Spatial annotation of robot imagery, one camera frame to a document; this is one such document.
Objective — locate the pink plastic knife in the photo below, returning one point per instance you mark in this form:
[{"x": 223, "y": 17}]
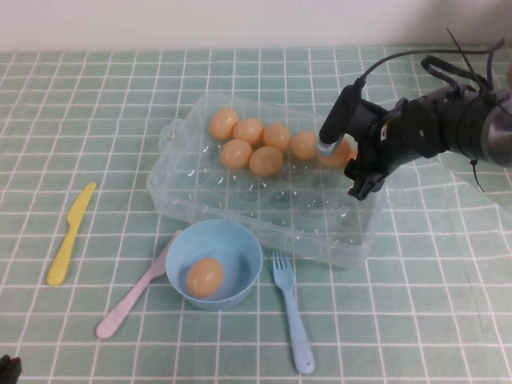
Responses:
[{"x": 120, "y": 308}]

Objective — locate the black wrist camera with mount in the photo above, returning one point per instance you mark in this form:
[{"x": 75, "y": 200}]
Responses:
[{"x": 340, "y": 116}]

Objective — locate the yellow plastic knife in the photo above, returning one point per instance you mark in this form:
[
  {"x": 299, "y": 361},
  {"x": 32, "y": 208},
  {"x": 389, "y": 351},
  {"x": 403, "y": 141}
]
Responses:
[{"x": 64, "y": 252}]

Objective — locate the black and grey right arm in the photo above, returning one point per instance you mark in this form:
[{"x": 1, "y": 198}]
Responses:
[{"x": 496, "y": 132}]

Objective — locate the light blue plastic fork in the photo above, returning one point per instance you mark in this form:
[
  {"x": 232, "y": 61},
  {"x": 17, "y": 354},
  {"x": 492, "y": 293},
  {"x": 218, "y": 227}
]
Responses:
[{"x": 298, "y": 332}]

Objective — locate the light blue plastic bowl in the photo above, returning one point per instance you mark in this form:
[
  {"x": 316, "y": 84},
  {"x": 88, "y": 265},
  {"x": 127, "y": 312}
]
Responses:
[{"x": 240, "y": 248}]

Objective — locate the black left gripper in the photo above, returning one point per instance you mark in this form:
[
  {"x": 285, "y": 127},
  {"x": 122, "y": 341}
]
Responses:
[{"x": 9, "y": 370}]

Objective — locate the clear plastic egg box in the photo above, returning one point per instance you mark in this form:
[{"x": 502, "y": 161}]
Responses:
[{"x": 260, "y": 208}]

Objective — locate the green checked tablecloth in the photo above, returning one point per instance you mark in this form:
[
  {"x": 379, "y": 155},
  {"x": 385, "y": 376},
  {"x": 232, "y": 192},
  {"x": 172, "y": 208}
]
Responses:
[{"x": 80, "y": 120}]

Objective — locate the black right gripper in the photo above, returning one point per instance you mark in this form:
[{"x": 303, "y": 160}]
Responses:
[{"x": 412, "y": 132}]

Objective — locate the black zip tie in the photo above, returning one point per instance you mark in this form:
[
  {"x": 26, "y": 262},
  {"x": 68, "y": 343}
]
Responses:
[{"x": 477, "y": 176}]

